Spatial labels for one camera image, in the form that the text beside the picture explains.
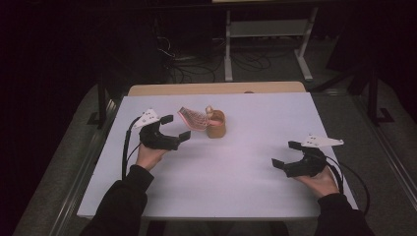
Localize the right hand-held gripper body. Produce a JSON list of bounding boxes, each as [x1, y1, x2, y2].
[[283, 133, 345, 179]]

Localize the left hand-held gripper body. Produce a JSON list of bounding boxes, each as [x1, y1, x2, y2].
[[132, 108, 181, 151]]

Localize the pink hairbrush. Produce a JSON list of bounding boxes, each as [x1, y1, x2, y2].
[[177, 106, 224, 132]]

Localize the brown cup with duck figure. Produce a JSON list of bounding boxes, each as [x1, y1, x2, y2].
[[205, 105, 227, 140]]

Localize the person's left hand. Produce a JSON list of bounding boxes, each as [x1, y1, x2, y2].
[[136, 144, 168, 172]]

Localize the person's right hand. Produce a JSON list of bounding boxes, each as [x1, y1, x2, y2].
[[294, 166, 340, 200]]

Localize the wooden table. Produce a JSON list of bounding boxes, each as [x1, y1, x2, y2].
[[127, 81, 307, 97]]

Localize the white table board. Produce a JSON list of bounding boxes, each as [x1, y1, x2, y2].
[[77, 91, 358, 220]]

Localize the black metal stand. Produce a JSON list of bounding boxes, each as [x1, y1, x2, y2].
[[311, 62, 396, 126], [87, 70, 114, 129]]

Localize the white metal stand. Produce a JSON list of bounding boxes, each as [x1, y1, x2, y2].
[[223, 6, 320, 83]]

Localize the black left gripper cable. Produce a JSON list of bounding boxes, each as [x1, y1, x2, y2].
[[121, 117, 142, 181]]

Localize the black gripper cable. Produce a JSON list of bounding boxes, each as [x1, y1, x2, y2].
[[121, 117, 142, 181], [326, 155, 372, 215]]

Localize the black floor cables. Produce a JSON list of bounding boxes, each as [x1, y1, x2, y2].
[[153, 16, 273, 83]]

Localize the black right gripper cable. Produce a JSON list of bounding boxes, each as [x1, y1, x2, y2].
[[326, 155, 372, 215]]

